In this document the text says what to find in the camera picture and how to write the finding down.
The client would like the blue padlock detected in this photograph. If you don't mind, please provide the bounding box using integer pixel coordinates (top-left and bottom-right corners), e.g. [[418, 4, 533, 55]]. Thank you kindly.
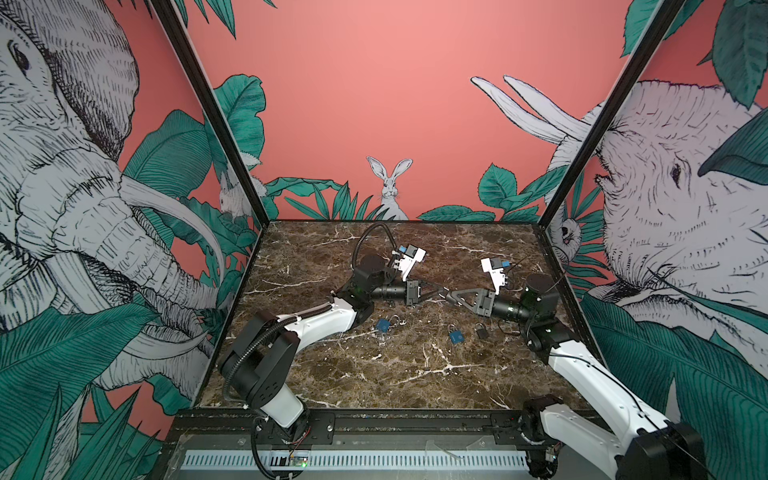
[[376, 318, 392, 333], [448, 329, 464, 345]]

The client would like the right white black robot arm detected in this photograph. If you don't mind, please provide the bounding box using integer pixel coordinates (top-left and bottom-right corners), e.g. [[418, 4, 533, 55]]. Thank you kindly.
[[445, 274, 710, 479]]

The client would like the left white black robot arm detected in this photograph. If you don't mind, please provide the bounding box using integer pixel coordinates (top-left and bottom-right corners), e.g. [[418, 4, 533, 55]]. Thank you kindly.
[[219, 255, 448, 434]]

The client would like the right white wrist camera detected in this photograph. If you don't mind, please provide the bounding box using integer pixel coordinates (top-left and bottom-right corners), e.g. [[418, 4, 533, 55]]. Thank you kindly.
[[481, 257, 511, 295]]

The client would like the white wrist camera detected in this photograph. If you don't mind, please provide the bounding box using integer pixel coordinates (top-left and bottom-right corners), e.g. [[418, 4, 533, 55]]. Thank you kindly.
[[393, 245, 426, 281], [481, 257, 511, 295]]

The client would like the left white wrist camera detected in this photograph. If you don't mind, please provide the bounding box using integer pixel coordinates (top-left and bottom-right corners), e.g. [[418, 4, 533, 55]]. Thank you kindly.
[[393, 245, 426, 281]]

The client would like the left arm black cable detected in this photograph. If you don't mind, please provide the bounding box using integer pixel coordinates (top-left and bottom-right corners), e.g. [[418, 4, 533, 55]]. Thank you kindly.
[[351, 223, 398, 268]]

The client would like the black front mounting rail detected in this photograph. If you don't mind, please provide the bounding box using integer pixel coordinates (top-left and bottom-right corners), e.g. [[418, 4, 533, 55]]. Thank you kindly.
[[166, 408, 538, 449]]

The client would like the white slotted cable duct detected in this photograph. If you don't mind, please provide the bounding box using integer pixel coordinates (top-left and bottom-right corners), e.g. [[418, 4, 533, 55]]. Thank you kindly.
[[180, 450, 528, 472]]

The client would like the right black frame post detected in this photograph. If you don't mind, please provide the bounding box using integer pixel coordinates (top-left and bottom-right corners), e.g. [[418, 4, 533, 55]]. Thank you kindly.
[[538, 0, 685, 228]]

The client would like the black frame post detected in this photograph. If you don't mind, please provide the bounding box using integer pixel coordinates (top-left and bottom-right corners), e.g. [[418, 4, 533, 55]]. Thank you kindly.
[[151, 0, 270, 228], [538, 0, 685, 228]]

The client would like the left black frame post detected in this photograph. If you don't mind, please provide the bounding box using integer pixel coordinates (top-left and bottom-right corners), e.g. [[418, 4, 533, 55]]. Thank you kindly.
[[151, 0, 270, 228]]

